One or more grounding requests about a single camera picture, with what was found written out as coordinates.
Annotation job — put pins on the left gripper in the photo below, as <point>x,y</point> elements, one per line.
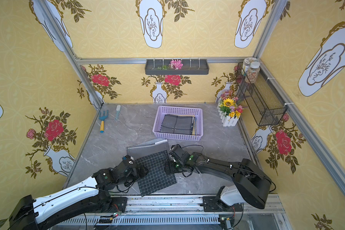
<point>136,168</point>

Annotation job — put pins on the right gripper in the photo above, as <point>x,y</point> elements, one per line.
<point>171,162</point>

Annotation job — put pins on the black grid pillowcase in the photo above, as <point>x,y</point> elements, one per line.
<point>156,179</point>

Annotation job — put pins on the light grey pillowcase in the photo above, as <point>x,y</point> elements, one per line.
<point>148,148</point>

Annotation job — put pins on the grey checked pillowcase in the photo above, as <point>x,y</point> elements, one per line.
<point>174,124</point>

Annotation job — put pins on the yellow pillowcase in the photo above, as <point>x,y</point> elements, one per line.
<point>193,126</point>

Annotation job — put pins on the purple plastic basket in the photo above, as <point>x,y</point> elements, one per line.
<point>179,111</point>

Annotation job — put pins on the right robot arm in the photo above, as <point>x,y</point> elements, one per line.
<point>251,184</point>

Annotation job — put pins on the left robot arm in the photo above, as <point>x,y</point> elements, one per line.
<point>90,195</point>

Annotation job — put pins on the blue garden fork toy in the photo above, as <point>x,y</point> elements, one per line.
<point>103,115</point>

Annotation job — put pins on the left circuit board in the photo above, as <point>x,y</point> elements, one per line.
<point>107,219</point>

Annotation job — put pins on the circuit board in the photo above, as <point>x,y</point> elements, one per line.
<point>107,219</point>
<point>226,222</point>

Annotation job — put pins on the light blue small brush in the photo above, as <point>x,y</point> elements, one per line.
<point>118,109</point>

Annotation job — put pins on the flower pot white fence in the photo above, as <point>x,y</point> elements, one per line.
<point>228,108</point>

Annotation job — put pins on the right circuit board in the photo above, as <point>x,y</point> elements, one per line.
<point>226,222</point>

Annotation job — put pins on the pink artificial flower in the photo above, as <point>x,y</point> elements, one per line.
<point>176,64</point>

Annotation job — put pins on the jar with white lid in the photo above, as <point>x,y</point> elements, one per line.
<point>253,72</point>

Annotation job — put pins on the jar with patterned lid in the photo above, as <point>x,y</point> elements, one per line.
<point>246,64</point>

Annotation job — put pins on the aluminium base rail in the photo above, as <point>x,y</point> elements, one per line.
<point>183,212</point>

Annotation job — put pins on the dark grey wall shelf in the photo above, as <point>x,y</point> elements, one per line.
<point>191,66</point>

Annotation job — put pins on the black wire mesh shelf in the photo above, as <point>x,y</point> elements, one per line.
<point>261,97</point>

